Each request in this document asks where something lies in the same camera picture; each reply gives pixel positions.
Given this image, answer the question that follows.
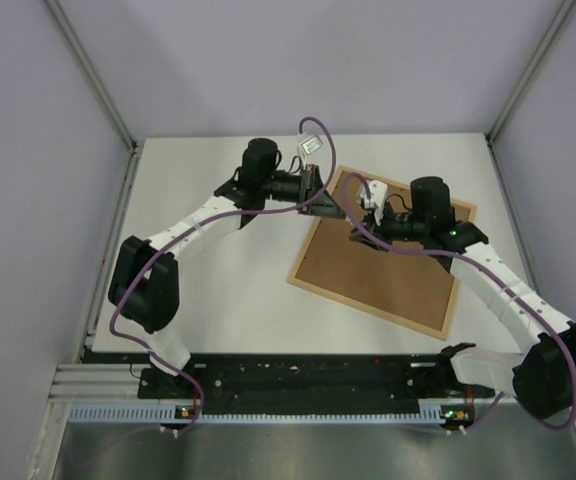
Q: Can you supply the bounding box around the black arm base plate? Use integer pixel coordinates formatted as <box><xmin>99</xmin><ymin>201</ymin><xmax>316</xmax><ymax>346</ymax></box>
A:
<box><xmin>137</xmin><ymin>349</ymin><xmax>497</xmax><ymax>404</ymax></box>

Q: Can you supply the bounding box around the aluminium corner post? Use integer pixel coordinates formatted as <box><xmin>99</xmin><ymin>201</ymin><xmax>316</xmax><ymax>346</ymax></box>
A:
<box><xmin>485</xmin><ymin>0</ymin><xmax>576</xmax><ymax>146</ymax></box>
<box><xmin>40</xmin><ymin>0</ymin><xmax>137</xmax><ymax>151</ymax></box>

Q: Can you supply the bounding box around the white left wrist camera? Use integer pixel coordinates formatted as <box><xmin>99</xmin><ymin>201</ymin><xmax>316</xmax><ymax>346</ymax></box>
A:
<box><xmin>296</xmin><ymin>133</ymin><xmax>323</xmax><ymax>160</ymax></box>

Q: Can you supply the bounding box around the aluminium front rail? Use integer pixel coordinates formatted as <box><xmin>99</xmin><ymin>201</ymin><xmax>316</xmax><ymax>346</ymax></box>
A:
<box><xmin>47</xmin><ymin>362</ymin><xmax>576</xmax><ymax>406</ymax></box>

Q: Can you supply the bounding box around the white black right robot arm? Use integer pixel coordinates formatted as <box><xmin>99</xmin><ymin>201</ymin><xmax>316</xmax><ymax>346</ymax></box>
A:
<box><xmin>348</xmin><ymin>174</ymin><xmax>576</xmax><ymax>429</ymax></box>

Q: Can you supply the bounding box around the aluminium left table rail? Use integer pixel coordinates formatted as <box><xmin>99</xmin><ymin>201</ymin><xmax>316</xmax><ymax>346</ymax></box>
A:
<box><xmin>72</xmin><ymin>143</ymin><xmax>143</xmax><ymax>363</ymax></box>

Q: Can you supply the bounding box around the aluminium right table rail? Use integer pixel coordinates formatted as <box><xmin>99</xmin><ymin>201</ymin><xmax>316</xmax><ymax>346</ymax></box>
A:
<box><xmin>484</xmin><ymin>133</ymin><xmax>547</xmax><ymax>300</ymax></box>

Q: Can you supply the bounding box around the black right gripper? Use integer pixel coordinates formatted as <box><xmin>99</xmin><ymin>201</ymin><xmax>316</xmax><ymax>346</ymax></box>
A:
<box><xmin>349</xmin><ymin>200</ymin><xmax>428</xmax><ymax>253</ymax></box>

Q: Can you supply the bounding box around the aluminium right corner post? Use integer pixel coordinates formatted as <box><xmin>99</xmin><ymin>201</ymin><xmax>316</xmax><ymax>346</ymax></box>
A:
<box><xmin>485</xmin><ymin>0</ymin><xmax>576</xmax><ymax>146</ymax></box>

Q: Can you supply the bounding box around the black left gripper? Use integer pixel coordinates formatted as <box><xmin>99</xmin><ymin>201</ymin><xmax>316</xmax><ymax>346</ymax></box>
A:
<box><xmin>259</xmin><ymin>164</ymin><xmax>344</xmax><ymax>218</ymax></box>

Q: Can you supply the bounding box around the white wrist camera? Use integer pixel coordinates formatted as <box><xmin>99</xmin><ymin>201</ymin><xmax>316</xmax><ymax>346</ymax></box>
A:
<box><xmin>296</xmin><ymin>133</ymin><xmax>323</xmax><ymax>160</ymax></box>
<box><xmin>356</xmin><ymin>180</ymin><xmax>388</xmax><ymax>226</ymax></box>

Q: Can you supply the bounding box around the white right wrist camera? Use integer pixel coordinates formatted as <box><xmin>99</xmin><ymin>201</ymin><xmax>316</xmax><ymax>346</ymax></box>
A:
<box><xmin>356</xmin><ymin>180</ymin><xmax>388</xmax><ymax>226</ymax></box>

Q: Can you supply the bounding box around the aluminium table rail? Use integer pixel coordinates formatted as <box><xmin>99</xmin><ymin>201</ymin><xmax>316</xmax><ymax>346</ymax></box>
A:
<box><xmin>484</xmin><ymin>133</ymin><xmax>547</xmax><ymax>300</ymax></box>
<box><xmin>72</xmin><ymin>143</ymin><xmax>143</xmax><ymax>363</ymax></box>

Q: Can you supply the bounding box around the wooden picture frame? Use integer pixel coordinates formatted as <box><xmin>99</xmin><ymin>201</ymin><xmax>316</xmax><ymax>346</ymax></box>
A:
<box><xmin>286</xmin><ymin>165</ymin><xmax>478</xmax><ymax>342</ymax></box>

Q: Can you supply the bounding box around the aluminium left corner post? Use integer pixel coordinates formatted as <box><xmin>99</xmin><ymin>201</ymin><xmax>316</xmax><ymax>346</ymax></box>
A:
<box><xmin>40</xmin><ymin>0</ymin><xmax>137</xmax><ymax>151</ymax></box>

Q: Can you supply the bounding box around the white slotted cable duct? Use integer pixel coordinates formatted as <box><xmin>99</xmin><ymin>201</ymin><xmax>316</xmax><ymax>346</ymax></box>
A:
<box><xmin>70</xmin><ymin>399</ymin><xmax>474</xmax><ymax>424</ymax></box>

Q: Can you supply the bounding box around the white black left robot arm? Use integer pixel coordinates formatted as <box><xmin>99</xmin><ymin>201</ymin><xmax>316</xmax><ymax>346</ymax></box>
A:
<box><xmin>108</xmin><ymin>135</ymin><xmax>346</xmax><ymax>397</ymax></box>

